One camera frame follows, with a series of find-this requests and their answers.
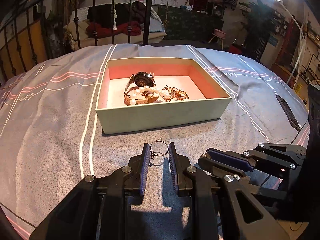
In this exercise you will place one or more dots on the gold chain jewelry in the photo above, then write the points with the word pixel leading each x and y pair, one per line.
pixel 169 93

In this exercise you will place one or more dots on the pale green open box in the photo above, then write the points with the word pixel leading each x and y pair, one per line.
pixel 207 99

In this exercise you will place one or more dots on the black iron bed frame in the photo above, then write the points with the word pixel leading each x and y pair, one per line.
pixel 32 31

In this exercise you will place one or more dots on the wristwatch with tan strap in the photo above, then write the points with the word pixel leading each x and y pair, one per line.
pixel 140 89

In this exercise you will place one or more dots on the pink stool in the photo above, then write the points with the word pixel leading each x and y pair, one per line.
pixel 220 35

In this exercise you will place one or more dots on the red cushion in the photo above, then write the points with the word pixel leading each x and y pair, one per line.
pixel 96 28

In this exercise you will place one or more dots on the black flat remote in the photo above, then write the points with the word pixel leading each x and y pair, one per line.
pixel 287 110

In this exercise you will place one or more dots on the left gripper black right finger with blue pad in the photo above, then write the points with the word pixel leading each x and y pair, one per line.
pixel 188 180

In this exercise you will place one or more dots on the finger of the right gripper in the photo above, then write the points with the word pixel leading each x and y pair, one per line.
pixel 280 160
pixel 220 167

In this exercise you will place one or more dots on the white wicker swing chair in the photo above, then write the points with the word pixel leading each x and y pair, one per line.
pixel 76 33

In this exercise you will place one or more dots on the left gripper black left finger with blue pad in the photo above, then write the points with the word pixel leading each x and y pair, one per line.
pixel 129 180

